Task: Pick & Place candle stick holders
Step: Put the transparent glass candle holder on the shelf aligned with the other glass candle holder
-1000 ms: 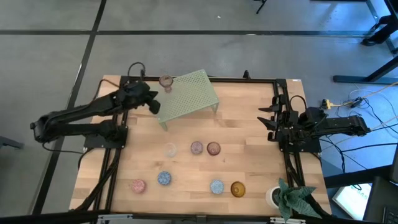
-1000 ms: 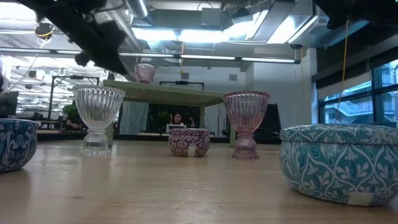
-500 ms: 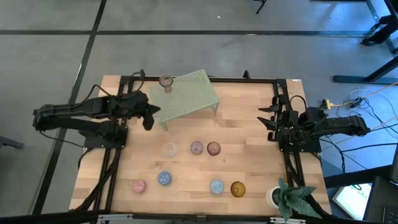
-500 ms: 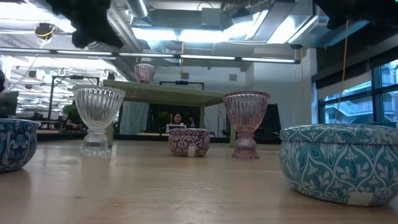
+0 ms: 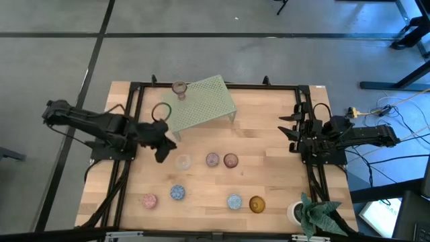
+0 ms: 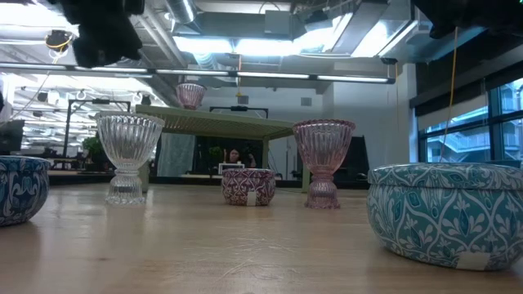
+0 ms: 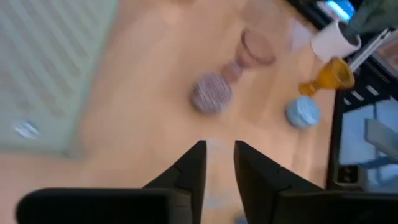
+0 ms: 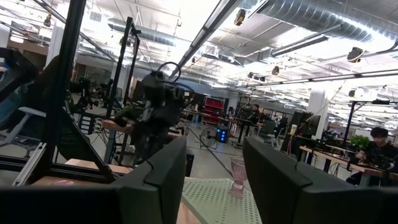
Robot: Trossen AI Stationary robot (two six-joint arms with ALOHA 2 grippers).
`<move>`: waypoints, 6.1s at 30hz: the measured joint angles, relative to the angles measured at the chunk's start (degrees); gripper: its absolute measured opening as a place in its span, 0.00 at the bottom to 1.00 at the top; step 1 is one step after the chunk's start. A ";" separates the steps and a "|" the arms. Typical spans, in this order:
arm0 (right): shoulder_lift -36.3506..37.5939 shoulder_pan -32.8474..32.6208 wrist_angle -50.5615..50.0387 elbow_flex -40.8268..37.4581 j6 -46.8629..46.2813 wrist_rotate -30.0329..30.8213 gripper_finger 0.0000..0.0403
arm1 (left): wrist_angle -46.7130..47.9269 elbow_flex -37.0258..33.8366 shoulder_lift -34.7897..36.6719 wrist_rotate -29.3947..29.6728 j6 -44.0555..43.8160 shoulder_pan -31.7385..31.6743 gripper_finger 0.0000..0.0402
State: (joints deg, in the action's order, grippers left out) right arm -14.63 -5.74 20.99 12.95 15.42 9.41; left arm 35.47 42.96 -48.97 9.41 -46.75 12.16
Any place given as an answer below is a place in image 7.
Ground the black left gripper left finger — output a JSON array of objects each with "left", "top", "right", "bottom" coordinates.
[{"left": 15, "top": 140, "right": 208, "bottom": 224}]

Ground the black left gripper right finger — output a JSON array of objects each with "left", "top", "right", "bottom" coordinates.
[{"left": 233, "top": 140, "right": 398, "bottom": 224}]

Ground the amber ribbed glass candle holder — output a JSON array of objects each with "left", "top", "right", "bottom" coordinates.
[{"left": 298, "top": 57, "right": 356, "bottom": 97}]

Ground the purple white patterned tin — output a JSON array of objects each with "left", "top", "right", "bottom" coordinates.
[{"left": 190, "top": 72, "right": 233, "bottom": 116}]

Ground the teal white patterned tin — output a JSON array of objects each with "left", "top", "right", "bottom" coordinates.
[{"left": 285, "top": 95, "right": 321, "bottom": 129}]

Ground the green perforated metal shelf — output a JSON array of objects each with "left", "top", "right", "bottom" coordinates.
[{"left": 0, "top": 0, "right": 121, "bottom": 156}]

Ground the white round plant pot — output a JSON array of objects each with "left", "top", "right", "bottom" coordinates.
[{"left": 310, "top": 20, "right": 362, "bottom": 63}]

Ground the silver aluminium bar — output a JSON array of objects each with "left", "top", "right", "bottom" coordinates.
[{"left": 349, "top": 27, "right": 391, "bottom": 72}]

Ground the green potted plant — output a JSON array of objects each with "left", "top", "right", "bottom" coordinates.
[{"left": 343, "top": 0, "right": 398, "bottom": 37}]

